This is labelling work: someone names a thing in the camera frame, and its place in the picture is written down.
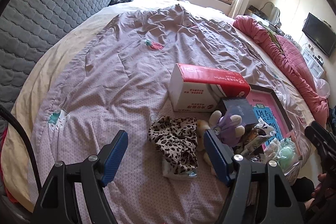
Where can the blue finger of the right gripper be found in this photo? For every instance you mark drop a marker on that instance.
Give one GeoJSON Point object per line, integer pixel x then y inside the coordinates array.
{"type": "Point", "coordinates": [323, 140]}

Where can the pink red rolled duvet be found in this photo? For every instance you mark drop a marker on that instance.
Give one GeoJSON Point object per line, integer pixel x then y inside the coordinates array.
{"type": "Point", "coordinates": [289, 60]}

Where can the grey quilted headboard cover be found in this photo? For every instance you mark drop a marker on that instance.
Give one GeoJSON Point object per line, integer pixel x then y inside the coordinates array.
{"type": "Point", "coordinates": [29, 28]}

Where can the orange plush toy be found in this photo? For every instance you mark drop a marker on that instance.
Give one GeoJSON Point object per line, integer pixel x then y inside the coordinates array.
{"type": "Point", "coordinates": [202, 127]}

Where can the dark grey small box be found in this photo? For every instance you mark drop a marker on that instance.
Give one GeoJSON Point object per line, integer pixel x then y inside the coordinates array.
{"type": "Point", "coordinates": [238, 106]}

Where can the green item plastic bag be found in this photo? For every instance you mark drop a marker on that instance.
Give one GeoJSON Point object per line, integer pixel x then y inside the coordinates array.
{"type": "Point", "coordinates": [284, 153]}

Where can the dark picture frame tray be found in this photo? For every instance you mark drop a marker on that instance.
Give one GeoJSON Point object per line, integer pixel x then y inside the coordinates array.
{"type": "Point", "coordinates": [290, 135]}

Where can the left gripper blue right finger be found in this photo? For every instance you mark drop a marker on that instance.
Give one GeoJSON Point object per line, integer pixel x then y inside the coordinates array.
{"type": "Point", "coordinates": [220, 156]}

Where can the pink blue book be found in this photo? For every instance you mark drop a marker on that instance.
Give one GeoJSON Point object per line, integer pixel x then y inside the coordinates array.
{"type": "Point", "coordinates": [266, 105]}

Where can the red white tissue box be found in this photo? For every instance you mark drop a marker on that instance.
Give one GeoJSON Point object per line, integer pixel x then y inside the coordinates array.
{"type": "Point", "coordinates": [199, 89]}

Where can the black wall television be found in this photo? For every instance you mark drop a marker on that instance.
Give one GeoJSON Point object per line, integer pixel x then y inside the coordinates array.
{"type": "Point", "coordinates": [320, 34]}

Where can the purple dressed plush bunny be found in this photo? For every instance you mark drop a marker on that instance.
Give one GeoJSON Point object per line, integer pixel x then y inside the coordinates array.
{"type": "Point", "coordinates": [227, 127]}

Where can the leopard print cloth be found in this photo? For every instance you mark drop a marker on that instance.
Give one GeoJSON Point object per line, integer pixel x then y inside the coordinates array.
{"type": "Point", "coordinates": [176, 139]}

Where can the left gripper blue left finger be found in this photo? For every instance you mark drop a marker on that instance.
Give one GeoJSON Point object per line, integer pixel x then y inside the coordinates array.
{"type": "Point", "coordinates": [111, 156]}

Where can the white drawer cabinet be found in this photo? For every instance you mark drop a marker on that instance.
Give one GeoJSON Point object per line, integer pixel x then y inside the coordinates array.
{"type": "Point", "coordinates": [315, 68]}

